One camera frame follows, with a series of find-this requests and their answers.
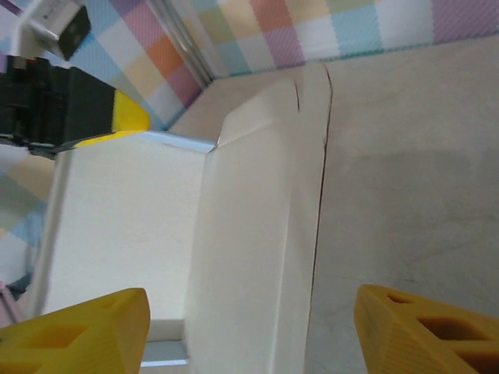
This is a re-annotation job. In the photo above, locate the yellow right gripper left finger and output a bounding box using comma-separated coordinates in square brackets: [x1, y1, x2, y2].
[0, 287, 152, 374]

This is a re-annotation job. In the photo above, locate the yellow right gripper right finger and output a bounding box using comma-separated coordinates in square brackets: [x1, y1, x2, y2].
[353, 284, 499, 374]

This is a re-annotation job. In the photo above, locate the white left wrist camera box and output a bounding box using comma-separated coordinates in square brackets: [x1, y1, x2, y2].
[9, 0, 93, 62]

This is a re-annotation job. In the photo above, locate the white paper box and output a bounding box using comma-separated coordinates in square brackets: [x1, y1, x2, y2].
[29, 62, 333, 374]

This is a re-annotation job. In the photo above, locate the aluminium frame post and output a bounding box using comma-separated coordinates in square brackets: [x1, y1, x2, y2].
[150, 0, 214, 86]

